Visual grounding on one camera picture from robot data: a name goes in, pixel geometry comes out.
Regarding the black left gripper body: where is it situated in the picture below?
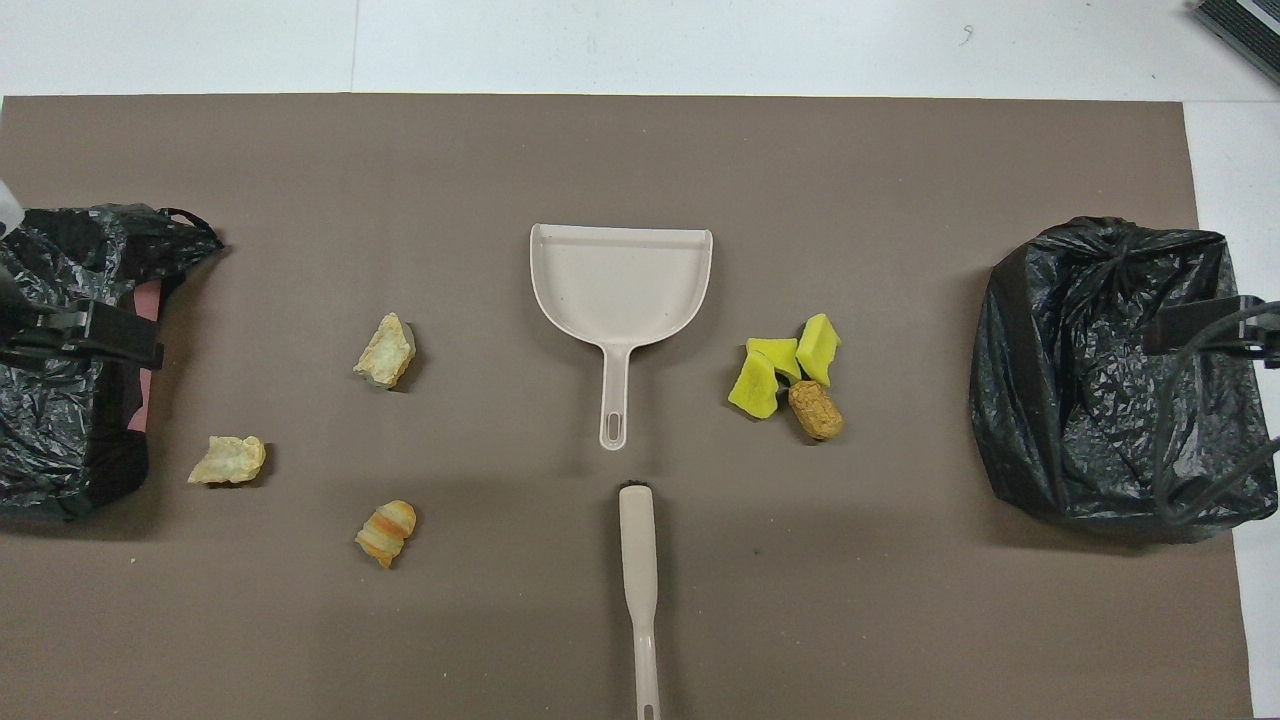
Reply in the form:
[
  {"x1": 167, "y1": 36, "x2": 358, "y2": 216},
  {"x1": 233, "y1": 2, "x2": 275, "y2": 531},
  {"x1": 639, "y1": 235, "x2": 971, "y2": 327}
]
[{"x1": 0, "y1": 240, "x2": 49, "y2": 363}]

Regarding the yellow sponge piece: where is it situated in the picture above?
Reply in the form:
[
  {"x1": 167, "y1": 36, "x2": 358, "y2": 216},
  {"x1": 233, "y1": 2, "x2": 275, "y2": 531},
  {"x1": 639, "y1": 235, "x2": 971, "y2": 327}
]
[
  {"x1": 727, "y1": 350, "x2": 780, "y2": 420},
  {"x1": 797, "y1": 313, "x2": 843, "y2": 388},
  {"x1": 746, "y1": 337, "x2": 802, "y2": 384}
]

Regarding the brown fried nugget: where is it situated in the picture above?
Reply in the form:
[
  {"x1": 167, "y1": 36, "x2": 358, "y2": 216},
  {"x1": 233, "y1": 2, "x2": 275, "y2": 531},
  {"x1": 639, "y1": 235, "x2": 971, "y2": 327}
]
[{"x1": 787, "y1": 379, "x2": 845, "y2": 442}]

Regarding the beige plastic dustpan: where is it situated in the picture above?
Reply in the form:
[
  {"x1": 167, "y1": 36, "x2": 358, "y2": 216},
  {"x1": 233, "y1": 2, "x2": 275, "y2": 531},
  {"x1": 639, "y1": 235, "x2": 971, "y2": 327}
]
[{"x1": 529, "y1": 222, "x2": 715, "y2": 452}]

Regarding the beige brush with black bristles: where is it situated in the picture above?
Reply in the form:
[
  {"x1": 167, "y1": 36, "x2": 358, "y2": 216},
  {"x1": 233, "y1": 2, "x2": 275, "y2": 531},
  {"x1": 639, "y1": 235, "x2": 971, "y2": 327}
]
[{"x1": 617, "y1": 480, "x2": 663, "y2": 720}]

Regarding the pink plastic bin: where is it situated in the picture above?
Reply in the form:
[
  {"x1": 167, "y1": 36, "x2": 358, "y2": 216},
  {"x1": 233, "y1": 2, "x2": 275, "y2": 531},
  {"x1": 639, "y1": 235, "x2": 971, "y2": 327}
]
[{"x1": 128, "y1": 280, "x2": 164, "y2": 433}]

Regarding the black bag over pink bin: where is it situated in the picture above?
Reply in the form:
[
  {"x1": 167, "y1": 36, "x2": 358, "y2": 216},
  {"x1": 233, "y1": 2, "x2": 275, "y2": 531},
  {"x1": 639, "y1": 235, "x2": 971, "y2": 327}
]
[{"x1": 0, "y1": 204, "x2": 226, "y2": 523}]

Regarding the black trash bag bin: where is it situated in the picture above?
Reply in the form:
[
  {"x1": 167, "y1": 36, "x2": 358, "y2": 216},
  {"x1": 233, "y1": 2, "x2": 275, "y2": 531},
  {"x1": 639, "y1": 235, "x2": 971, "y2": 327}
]
[{"x1": 970, "y1": 217, "x2": 1280, "y2": 531}]

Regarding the dark ribbed device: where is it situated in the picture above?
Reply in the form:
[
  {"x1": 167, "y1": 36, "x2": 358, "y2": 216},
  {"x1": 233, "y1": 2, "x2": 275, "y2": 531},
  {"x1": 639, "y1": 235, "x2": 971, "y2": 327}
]
[{"x1": 1190, "y1": 0, "x2": 1280, "y2": 87}]

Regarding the brown table mat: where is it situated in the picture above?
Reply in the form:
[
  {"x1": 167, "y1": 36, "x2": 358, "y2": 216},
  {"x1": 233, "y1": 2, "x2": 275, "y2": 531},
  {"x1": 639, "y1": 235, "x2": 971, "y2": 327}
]
[{"x1": 0, "y1": 93, "x2": 1256, "y2": 720}]

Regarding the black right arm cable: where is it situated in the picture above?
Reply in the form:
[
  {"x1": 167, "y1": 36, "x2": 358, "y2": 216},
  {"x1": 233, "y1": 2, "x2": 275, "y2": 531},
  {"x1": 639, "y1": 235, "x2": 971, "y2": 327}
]
[{"x1": 1150, "y1": 300, "x2": 1280, "y2": 527}]

